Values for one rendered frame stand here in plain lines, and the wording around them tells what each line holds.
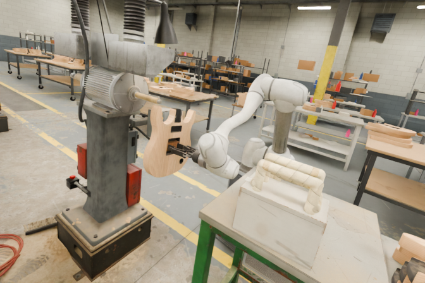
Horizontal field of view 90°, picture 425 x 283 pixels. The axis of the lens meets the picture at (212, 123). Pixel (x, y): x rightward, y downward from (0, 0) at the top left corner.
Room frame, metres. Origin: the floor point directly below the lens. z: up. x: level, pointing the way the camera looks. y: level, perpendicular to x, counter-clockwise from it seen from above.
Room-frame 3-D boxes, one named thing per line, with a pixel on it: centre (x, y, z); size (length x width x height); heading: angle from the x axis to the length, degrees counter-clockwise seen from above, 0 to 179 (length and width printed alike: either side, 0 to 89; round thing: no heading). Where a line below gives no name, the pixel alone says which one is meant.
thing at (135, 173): (1.53, 0.63, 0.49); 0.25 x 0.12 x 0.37; 59
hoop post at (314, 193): (0.56, -0.33, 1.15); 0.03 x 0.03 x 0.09
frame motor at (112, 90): (1.36, 0.65, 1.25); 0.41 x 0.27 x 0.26; 59
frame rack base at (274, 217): (0.65, -0.28, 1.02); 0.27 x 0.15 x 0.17; 62
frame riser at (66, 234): (1.39, 0.71, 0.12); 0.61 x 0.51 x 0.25; 149
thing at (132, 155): (1.52, 0.63, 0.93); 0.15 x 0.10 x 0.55; 59
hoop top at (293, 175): (0.61, -0.26, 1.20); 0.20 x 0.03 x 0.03; 61
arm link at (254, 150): (1.61, -0.37, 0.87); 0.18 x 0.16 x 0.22; 63
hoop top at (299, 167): (0.68, -0.30, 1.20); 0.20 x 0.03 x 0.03; 61
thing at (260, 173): (0.65, -0.18, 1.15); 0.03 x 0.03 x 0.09
